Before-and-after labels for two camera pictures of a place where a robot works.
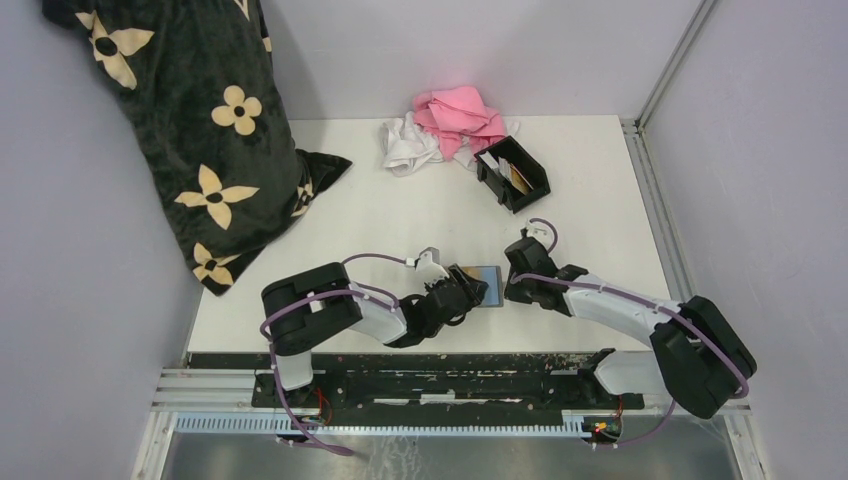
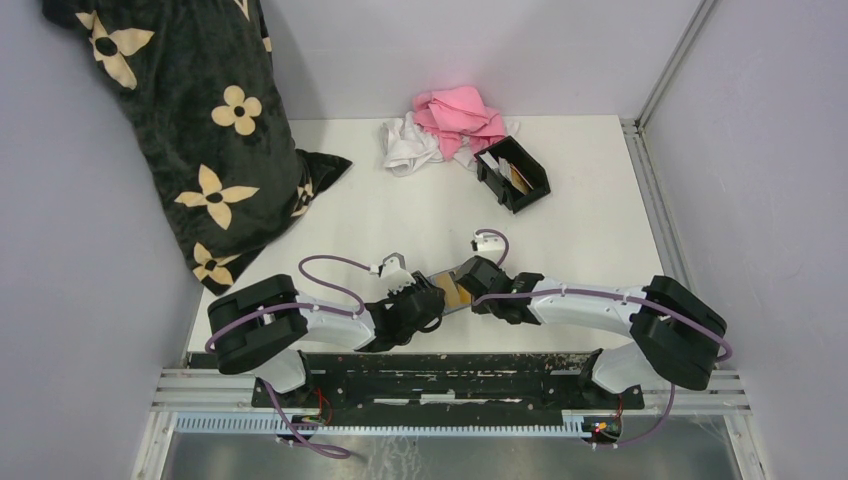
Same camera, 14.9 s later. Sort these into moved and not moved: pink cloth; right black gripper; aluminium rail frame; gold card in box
Moved: right black gripper
Not moved: aluminium rail frame; pink cloth; gold card in box
